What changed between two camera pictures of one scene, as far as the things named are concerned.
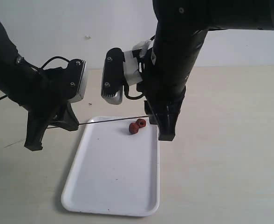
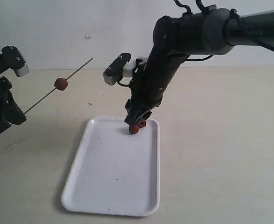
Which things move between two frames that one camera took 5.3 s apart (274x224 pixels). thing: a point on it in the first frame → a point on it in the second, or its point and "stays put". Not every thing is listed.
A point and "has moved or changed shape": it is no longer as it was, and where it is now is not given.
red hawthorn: x=133 y=128 stays put
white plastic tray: x=113 y=171 stays put
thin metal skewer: x=129 y=118 has moved or changed shape
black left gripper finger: x=70 y=121 → x=15 y=115
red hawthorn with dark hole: x=141 y=122 stays put
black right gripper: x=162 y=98 → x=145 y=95
